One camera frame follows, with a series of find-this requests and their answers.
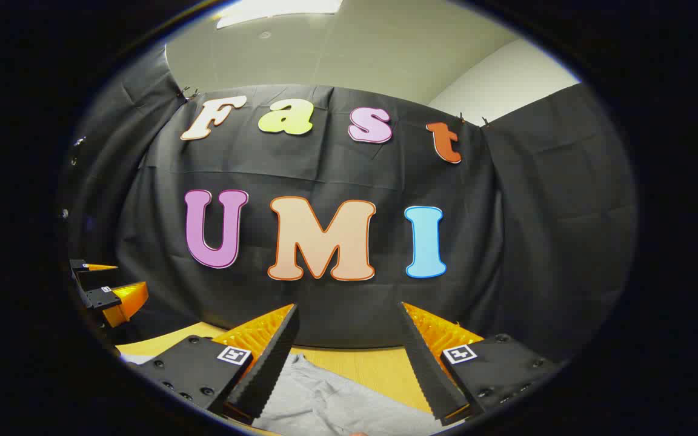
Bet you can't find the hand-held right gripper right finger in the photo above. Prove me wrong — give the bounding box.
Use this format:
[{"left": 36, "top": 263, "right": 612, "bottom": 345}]
[{"left": 397, "top": 302, "right": 563, "bottom": 426}]

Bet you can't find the grey zip-neck sweatshirt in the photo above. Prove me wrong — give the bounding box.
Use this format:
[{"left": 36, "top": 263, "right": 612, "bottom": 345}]
[{"left": 122, "top": 353, "right": 465, "bottom": 436}]

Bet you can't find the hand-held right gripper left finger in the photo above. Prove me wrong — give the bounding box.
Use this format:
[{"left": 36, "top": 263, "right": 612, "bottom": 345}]
[{"left": 136, "top": 303, "right": 300, "bottom": 424}]

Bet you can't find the ceiling light panel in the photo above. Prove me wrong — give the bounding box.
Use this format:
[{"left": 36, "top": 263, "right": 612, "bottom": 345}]
[{"left": 216, "top": 0, "right": 344, "bottom": 29}]

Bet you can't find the black backdrop cloth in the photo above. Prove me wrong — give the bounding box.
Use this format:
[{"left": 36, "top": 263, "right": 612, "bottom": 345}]
[{"left": 58, "top": 45, "right": 637, "bottom": 364}]

